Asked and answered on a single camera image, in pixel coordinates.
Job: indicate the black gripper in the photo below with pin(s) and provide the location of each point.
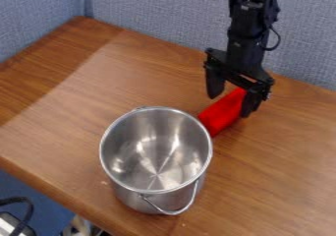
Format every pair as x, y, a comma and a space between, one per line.
239, 65

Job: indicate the red rectangular block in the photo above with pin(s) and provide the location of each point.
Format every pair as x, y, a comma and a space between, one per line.
222, 113

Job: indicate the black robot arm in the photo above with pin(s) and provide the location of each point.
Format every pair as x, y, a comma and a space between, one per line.
253, 37

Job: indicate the grey box under table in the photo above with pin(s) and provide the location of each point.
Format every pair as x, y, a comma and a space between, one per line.
9, 224

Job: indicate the metal pot with handle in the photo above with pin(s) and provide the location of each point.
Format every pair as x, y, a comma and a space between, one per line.
155, 154

